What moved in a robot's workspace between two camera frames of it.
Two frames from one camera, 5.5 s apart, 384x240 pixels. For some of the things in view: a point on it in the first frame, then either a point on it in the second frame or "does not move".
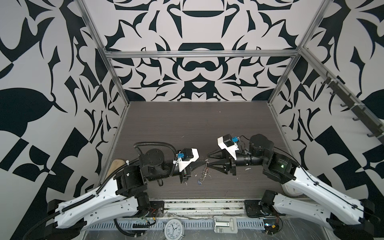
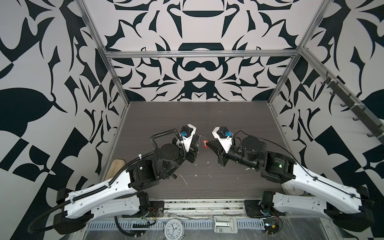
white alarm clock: (174, 229) does not move
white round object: (292, 188) does not move
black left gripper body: (167, 170) → (188, 156)
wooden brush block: (115, 164) does not move
